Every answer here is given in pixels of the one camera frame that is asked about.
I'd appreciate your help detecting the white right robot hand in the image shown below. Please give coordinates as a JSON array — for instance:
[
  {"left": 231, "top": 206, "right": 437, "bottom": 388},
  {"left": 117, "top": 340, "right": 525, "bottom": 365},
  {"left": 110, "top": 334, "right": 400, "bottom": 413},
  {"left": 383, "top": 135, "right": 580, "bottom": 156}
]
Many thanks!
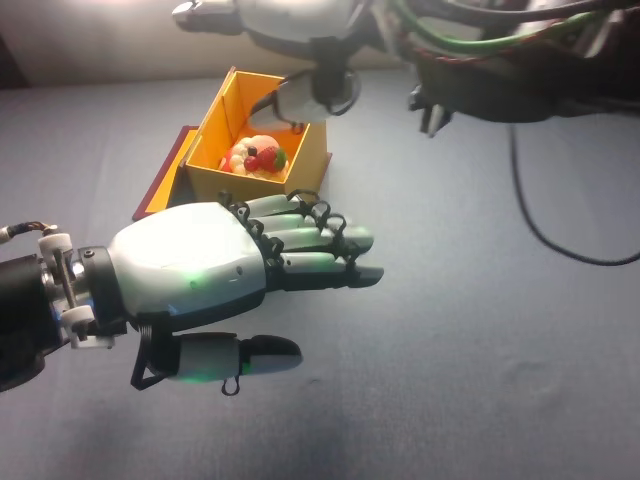
[{"left": 171, "top": 0, "right": 362, "bottom": 135}]

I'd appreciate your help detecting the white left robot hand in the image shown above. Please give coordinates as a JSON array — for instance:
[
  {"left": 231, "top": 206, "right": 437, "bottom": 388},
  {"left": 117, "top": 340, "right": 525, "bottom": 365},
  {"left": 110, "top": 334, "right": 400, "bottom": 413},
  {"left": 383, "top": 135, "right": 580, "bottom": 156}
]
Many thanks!
[{"left": 107, "top": 188, "right": 385, "bottom": 397}]

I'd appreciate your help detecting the toy strawberry cake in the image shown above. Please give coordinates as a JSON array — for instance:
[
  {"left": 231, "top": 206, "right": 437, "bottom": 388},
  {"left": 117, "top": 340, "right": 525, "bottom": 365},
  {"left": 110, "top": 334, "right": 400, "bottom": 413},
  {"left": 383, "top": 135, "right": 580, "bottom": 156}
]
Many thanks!
[{"left": 218, "top": 132, "right": 291, "bottom": 179}]

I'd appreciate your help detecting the yellow box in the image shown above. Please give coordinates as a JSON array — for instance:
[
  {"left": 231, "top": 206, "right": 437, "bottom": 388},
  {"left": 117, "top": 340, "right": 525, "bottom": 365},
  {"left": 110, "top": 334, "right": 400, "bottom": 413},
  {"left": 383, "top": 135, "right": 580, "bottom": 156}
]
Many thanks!
[{"left": 183, "top": 67, "right": 330, "bottom": 204}]

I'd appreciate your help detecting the white backdrop panel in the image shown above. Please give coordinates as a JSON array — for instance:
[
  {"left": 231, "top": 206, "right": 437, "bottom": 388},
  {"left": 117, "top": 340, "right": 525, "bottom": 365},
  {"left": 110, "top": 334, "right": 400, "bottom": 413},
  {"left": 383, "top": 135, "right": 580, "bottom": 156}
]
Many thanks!
[{"left": 0, "top": 0, "right": 416, "bottom": 91}]

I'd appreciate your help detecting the grey table cloth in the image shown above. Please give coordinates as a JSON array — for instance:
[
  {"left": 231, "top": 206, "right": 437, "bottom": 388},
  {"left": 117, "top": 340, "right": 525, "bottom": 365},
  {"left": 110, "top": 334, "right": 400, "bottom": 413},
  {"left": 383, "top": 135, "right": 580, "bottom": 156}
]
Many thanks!
[{"left": 0, "top": 67, "right": 640, "bottom": 480}]

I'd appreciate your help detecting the green cable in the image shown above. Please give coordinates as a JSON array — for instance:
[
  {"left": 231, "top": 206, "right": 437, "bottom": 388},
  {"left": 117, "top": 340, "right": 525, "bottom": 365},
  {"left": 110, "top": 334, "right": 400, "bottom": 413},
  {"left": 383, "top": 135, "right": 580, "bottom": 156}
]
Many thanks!
[{"left": 394, "top": 0, "right": 616, "bottom": 56}]

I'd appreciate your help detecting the black cable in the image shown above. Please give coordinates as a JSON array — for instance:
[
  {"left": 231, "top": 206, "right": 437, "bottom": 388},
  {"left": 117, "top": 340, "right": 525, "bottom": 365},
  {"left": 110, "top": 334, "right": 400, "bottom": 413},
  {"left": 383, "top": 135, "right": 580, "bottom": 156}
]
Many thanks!
[{"left": 508, "top": 124, "right": 640, "bottom": 266}]

